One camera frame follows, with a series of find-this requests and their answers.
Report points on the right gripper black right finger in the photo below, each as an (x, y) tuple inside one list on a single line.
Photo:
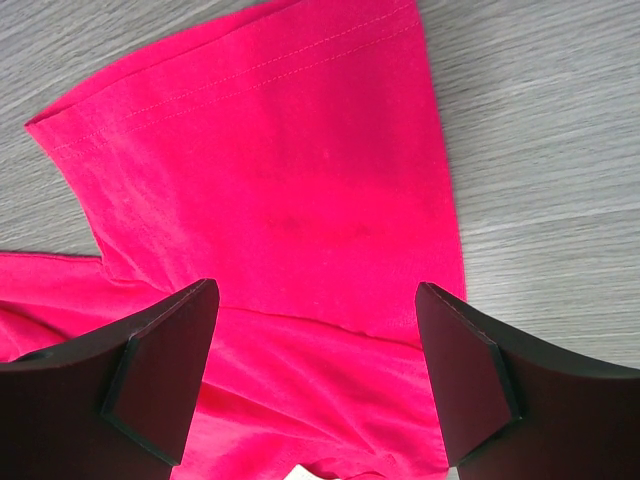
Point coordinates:
[(513, 406)]

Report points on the red t shirt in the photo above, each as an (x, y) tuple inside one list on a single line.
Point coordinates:
[(292, 152)]

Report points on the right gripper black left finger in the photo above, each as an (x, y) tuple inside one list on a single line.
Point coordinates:
[(115, 403)]

